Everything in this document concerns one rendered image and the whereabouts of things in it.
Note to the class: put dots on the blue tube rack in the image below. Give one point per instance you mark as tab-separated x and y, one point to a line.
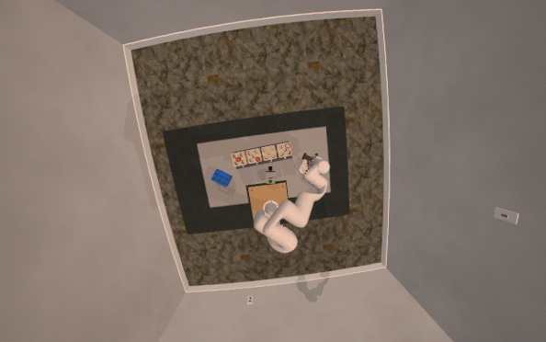
224	179

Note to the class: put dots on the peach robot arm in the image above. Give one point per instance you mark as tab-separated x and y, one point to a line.
267	220

